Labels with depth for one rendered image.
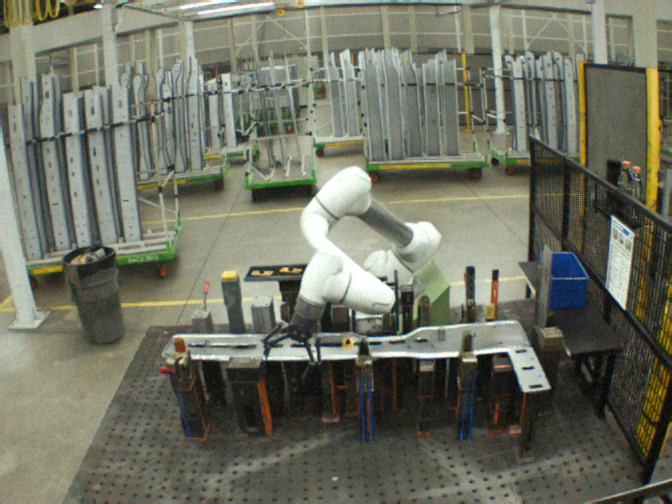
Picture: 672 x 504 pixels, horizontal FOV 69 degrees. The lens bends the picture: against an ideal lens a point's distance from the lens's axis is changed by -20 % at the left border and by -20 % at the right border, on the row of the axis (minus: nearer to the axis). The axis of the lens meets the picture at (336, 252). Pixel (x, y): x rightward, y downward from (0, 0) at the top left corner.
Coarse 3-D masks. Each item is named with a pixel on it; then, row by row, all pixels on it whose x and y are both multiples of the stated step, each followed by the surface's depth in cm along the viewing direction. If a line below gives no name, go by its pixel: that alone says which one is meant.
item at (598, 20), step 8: (600, 0) 701; (592, 8) 716; (600, 8) 705; (592, 16) 722; (600, 16) 710; (592, 24) 725; (600, 24) 714; (592, 32) 730; (600, 32) 718; (600, 40) 722; (600, 48) 727; (600, 56) 731
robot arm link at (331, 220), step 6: (312, 204) 229; (318, 204) 227; (306, 210) 232; (312, 210) 227; (318, 210) 227; (324, 210) 226; (306, 216) 227; (324, 216) 227; (330, 216) 227; (300, 222) 230; (330, 222) 229; (336, 222) 232; (330, 228) 231
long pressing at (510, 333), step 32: (512, 320) 217; (192, 352) 211; (224, 352) 211; (256, 352) 210; (288, 352) 209; (352, 352) 207; (384, 352) 205; (416, 352) 203; (448, 352) 200; (480, 352) 199
